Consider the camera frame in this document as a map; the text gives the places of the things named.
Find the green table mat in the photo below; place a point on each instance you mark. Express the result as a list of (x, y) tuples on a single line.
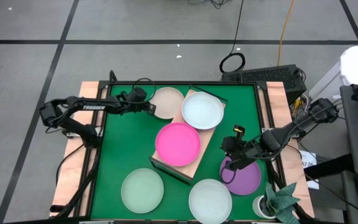
[(129, 149)]

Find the beige plate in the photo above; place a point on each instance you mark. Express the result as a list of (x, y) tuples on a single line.
[(168, 104)]

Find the hot pink plate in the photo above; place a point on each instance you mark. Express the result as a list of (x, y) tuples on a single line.
[(178, 144)]

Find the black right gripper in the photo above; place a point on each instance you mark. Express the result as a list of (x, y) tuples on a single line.
[(239, 152)]

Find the white paper sheet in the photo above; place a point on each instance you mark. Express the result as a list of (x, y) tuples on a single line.
[(309, 158)]

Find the mint green plate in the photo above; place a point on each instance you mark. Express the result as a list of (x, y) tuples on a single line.
[(141, 191)]

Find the white plate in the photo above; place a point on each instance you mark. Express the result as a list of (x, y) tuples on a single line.
[(210, 202), (202, 110)]

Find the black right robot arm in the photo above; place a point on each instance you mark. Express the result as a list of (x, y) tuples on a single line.
[(291, 129)]

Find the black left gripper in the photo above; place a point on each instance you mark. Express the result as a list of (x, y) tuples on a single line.
[(135, 107)]

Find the purple plate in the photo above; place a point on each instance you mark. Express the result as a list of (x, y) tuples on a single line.
[(247, 182)]

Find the green plant in white pot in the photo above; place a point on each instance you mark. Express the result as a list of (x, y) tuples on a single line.
[(278, 202)]

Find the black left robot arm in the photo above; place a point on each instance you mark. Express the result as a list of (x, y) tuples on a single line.
[(93, 107)]

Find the black desk bar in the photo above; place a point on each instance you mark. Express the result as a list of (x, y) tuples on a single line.
[(328, 166)]

